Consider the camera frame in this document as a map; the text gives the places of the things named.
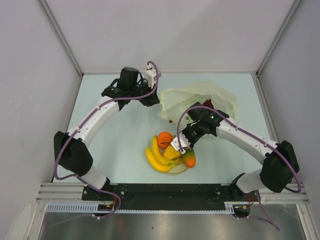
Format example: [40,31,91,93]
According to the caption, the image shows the yellow fake pear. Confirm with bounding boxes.
[162,145,182,160]

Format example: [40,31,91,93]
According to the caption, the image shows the translucent plastic avocado-print bag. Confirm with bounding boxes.
[156,80,238,123]

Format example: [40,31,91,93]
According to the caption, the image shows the green orange fake mango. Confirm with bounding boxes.
[181,149,196,168]

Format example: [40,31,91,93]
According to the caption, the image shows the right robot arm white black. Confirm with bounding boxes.
[170,102,302,201]

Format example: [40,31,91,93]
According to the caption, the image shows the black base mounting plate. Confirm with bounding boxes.
[81,183,258,217]

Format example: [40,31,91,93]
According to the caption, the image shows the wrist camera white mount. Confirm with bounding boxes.
[143,63,162,89]
[170,133,191,154]

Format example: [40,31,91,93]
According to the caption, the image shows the yellow fake banana bunch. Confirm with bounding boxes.
[145,136,181,173]

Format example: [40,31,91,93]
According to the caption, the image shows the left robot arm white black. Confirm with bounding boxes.
[53,61,161,200]

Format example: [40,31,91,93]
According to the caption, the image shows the dark red fake grapes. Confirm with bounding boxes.
[202,99,214,109]

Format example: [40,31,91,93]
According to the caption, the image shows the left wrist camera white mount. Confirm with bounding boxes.
[143,63,162,89]

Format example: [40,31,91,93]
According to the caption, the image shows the beige round plate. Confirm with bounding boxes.
[159,148,190,175]

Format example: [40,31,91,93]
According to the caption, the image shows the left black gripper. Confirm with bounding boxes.
[128,78,160,107]

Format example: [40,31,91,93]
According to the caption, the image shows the white slotted cable duct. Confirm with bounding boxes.
[46,203,235,215]

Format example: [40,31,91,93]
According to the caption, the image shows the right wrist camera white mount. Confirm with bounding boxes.
[170,133,191,154]

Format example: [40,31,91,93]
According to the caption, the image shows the orange fake persimmon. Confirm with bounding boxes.
[156,131,173,150]

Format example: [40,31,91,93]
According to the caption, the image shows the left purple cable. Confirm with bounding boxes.
[53,60,161,181]

